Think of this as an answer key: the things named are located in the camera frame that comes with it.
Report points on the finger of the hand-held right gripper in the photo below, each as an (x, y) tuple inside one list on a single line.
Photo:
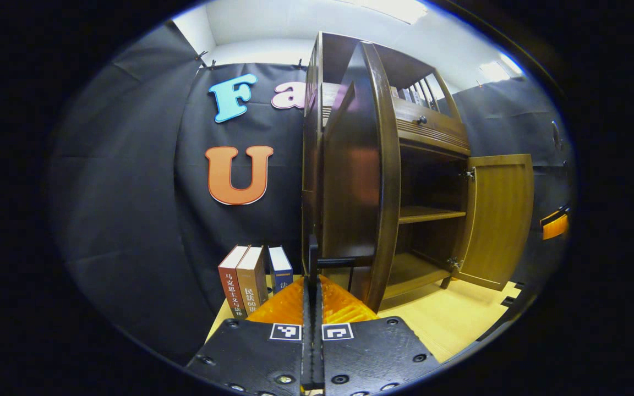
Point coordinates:
[(555, 224)]

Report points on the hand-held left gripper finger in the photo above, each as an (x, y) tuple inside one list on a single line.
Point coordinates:
[(307, 352), (318, 352)]

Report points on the wooden cabinet door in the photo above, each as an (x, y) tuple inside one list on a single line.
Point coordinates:
[(498, 220), (355, 192)]

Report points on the wooden double-door shoe cabinet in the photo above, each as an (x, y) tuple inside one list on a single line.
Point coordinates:
[(430, 213)]

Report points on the blue book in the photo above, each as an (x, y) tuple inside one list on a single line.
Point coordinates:
[(280, 272)]

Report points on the brown book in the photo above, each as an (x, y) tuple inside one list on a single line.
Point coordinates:
[(252, 283)]

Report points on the red book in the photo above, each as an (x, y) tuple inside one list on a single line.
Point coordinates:
[(231, 286)]

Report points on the wooden drawer with black knob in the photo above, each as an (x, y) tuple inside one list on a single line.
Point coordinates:
[(435, 131)]

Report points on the small ceiling light panel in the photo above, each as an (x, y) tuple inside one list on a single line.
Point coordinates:
[(498, 69)]

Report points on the black backdrop cloth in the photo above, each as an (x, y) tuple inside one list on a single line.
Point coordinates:
[(130, 192)]

